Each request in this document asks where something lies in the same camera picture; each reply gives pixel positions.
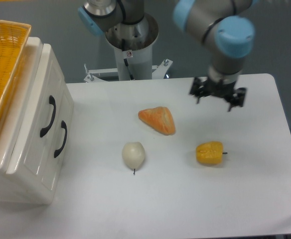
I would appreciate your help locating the white drawer cabinet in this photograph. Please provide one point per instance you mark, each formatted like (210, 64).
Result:
(30, 188)

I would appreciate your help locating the yellow woven basket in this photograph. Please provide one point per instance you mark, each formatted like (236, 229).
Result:
(13, 38)

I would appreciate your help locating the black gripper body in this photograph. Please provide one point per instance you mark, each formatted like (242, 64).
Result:
(220, 89)

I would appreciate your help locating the orange bread wedge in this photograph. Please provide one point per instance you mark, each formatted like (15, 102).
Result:
(159, 118)

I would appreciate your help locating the white drawer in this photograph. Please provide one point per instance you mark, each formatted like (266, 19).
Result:
(41, 119)

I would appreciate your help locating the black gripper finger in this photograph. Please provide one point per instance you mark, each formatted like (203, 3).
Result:
(236, 98)
(198, 89)

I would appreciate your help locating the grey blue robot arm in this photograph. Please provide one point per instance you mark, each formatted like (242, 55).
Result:
(216, 24)

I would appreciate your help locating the white pear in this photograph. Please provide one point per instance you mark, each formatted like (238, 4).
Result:
(133, 155)

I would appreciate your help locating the yellow bell pepper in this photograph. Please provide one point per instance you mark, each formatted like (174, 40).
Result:
(210, 153)

